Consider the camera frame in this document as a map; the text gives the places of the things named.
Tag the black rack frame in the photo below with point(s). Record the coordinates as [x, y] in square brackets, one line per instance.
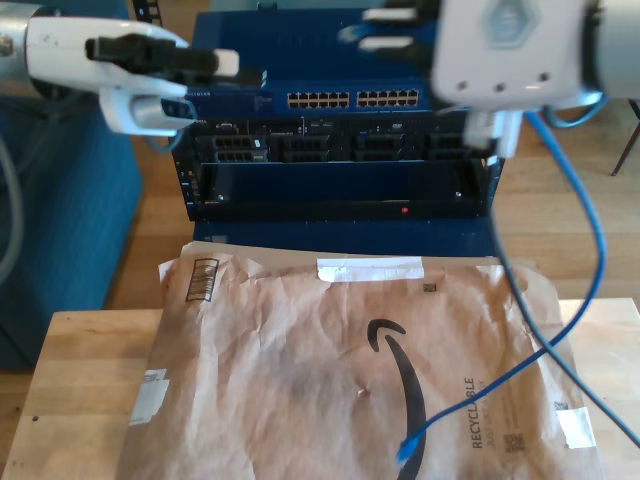
[181, 165]

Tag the brown packing paper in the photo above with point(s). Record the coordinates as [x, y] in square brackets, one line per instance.
[300, 425]

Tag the short white tape strip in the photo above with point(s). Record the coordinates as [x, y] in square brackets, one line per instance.
[575, 427]

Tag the white shipping label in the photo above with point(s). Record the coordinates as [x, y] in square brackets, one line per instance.
[150, 400]

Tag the black rack shelf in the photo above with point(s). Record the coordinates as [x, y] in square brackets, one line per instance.
[325, 182]

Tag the black rack server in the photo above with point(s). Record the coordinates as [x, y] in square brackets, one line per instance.
[340, 130]

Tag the long white tape strip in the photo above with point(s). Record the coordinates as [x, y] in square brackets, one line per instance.
[370, 267]

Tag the dark chair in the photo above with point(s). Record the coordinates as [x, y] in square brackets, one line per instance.
[624, 142]

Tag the blue sofa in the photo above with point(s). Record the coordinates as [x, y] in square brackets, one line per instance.
[75, 225]

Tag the blue network switch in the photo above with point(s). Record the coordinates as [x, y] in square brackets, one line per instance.
[310, 50]

